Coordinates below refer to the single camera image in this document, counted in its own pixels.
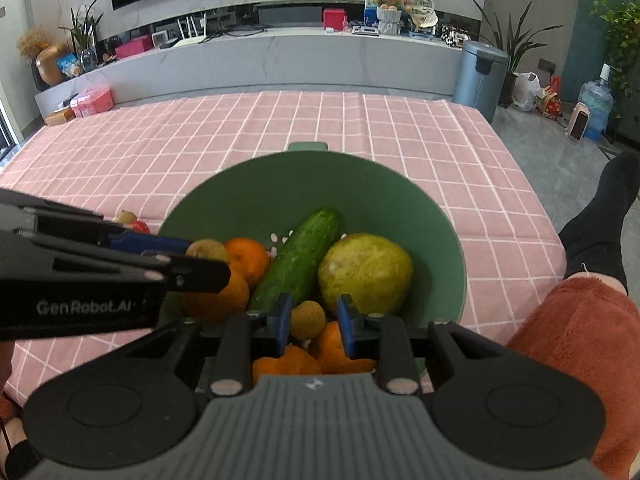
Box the green colander bowl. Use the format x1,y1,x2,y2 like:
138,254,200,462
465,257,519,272
155,141,467,396

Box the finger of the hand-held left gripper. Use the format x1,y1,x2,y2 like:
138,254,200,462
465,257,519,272
0,232,232,293
0,189,193,256

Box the wooden box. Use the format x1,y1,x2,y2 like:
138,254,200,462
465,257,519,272
44,107,76,127

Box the small white heater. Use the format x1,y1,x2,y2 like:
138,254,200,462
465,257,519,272
565,102,591,141

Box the blue water jug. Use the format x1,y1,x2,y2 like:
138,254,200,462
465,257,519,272
577,63,614,142

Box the leafy pothos plant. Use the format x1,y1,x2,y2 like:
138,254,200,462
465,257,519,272
590,0,640,116

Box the green cucumber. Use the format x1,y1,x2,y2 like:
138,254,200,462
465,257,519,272
248,207,347,313

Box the person's right leg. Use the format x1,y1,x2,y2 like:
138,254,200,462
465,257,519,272
505,275,640,480

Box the person's black sock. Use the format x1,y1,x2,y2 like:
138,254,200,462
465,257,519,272
557,151,640,296

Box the person's left leg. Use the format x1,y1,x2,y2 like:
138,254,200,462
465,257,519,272
0,395,41,480

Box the red gift bag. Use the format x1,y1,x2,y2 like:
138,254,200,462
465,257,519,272
537,77,563,120

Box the brown teddy bear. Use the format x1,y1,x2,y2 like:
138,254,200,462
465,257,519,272
376,0,407,36

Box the magenta box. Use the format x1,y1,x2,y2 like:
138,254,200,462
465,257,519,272
114,36,152,59

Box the dark grey cabinet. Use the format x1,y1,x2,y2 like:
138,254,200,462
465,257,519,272
607,105,640,151

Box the green pear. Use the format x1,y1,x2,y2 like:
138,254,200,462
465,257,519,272
318,233,414,316

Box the green plant in glass vase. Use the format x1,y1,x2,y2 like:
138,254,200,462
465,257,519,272
59,0,105,73

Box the potted long-leaf plant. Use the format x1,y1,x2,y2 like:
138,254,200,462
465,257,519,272
470,0,551,108

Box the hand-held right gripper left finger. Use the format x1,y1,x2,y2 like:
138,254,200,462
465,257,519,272
107,292,296,398

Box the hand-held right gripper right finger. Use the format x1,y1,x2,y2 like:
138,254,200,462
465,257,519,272
336,294,521,397

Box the person's leg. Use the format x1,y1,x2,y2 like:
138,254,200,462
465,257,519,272
0,395,41,480
505,275,640,480

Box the brown kiwi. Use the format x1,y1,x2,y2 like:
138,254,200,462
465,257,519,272
290,301,327,341
186,239,230,263

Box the white plastic bag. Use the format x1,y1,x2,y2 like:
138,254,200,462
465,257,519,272
512,71,543,112

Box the dark soundbar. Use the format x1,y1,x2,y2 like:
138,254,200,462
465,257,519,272
255,4,323,26

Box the blue snack packet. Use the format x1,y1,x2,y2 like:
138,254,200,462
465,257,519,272
56,53,81,78

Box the bronze vase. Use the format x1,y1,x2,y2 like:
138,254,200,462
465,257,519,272
34,42,71,87

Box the printed display card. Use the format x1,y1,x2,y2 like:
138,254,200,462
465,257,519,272
365,0,433,26

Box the dried flowers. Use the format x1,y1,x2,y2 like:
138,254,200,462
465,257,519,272
16,27,48,61

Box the white router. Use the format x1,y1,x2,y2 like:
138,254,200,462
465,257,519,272
172,14,208,47

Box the orange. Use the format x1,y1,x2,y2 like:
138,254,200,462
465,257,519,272
223,238,271,288
309,321,376,375
251,344,323,383
181,272,250,325

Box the pink checkered tablecloth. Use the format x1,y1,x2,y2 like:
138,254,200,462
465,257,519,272
0,91,568,406

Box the black and white ornament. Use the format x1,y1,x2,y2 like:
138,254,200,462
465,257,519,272
442,25,471,48

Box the white marble tv console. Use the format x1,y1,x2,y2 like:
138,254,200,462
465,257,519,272
34,27,463,121

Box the grey-blue pedal trash can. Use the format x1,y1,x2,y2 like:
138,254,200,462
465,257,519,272
452,40,510,123

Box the pink storage box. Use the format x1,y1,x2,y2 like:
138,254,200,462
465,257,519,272
70,85,115,118

